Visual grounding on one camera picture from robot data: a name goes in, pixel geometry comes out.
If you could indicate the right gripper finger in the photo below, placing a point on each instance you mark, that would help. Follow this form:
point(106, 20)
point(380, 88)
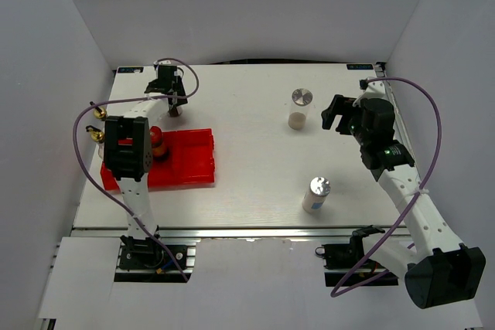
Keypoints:
point(329, 114)
point(341, 102)

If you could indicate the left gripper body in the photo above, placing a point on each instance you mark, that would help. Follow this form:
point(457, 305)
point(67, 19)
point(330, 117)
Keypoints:
point(178, 87)

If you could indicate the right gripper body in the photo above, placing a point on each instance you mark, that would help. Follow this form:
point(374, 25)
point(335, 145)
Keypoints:
point(355, 115)

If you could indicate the red-capped brown sauce bottle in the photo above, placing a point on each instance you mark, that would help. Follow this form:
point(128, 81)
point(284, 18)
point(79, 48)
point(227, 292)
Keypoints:
point(160, 149)

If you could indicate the clear glass oil bottle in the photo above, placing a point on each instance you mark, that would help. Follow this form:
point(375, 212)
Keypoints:
point(99, 112)

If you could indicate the small dark spice jar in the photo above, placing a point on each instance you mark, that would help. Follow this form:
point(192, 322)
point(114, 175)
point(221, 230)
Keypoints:
point(175, 112)

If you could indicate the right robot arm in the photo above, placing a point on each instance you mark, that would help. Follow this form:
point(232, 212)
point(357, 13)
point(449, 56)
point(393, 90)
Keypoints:
point(439, 269)

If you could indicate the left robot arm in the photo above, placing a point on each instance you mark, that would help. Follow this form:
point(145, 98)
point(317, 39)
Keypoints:
point(128, 146)

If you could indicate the clear jar with metal lid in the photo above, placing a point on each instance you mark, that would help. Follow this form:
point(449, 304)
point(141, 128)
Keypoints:
point(301, 101)

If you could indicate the red plastic organizer tray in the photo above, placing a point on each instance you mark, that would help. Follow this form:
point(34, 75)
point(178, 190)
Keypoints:
point(190, 162)

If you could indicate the white shaker with metal lid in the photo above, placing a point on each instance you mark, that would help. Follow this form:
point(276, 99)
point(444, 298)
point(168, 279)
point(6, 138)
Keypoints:
point(316, 194)

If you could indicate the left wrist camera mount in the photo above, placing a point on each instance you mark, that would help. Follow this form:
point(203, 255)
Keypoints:
point(163, 62)

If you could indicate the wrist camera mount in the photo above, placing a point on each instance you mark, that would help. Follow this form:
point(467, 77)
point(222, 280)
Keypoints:
point(370, 90)
point(163, 62)

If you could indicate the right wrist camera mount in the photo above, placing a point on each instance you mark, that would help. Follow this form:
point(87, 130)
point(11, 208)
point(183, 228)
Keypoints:
point(370, 90)

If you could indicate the aluminium table rail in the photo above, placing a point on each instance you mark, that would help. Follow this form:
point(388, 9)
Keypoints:
point(381, 71)

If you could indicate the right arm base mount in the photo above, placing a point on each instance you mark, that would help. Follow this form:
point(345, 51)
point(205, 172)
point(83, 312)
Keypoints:
point(340, 257)

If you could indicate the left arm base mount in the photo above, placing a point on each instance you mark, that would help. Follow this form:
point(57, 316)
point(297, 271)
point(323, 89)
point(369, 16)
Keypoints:
point(144, 261)

